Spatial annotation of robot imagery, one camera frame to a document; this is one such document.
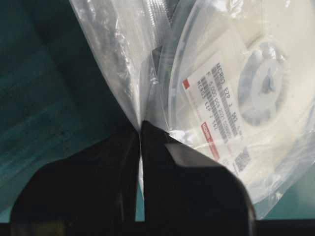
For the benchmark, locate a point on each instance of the white component reel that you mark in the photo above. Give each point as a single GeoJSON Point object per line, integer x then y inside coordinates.
{"type": "Point", "coordinates": [238, 85]}

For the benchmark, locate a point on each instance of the black metal table frame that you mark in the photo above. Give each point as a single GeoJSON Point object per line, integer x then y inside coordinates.
{"type": "Point", "coordinates": [157, 228]}

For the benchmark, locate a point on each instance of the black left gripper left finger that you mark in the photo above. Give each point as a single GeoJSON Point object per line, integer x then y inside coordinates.
{"type": "Point", "coordinates": [91, 193]}

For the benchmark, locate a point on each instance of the teal table mat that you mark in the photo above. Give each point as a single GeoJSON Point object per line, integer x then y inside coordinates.
{"type": "Point", "coordinates": [53, 98]}

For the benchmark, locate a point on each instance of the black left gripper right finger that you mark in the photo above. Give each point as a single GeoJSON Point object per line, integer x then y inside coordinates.
{"type": "Point", "coordinates": [182, 185]}

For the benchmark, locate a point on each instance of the clear zip bag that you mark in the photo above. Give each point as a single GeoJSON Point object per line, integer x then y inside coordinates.
{"type": "Point", "coordinates": [126, 38]}

